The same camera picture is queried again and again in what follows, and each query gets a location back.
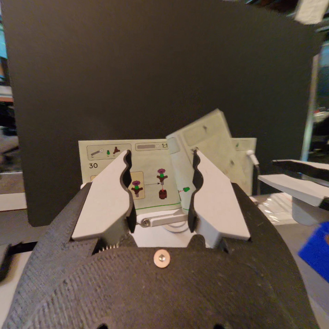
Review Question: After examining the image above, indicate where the white book stand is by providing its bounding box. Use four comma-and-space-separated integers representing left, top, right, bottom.
80, 150, 260, 248

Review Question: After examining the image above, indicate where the blue storage bin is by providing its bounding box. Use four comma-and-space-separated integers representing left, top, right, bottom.
298, 222, 329, 283

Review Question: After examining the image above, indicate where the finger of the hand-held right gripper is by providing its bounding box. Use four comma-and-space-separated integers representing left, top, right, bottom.
272, 159, 329, 187
258, 174, 329, 227

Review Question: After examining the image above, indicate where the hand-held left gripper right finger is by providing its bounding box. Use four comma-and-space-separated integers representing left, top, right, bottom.
188, 150, 251, 249

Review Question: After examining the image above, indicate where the black divider panel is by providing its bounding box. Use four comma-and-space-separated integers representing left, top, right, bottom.
2, 0, 325, 227

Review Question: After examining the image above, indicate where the building instruction booklet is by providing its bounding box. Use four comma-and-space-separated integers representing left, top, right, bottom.
78, 108, 257, 216

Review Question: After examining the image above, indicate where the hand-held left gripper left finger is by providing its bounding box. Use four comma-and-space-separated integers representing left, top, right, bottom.
71, 150, 137, 242

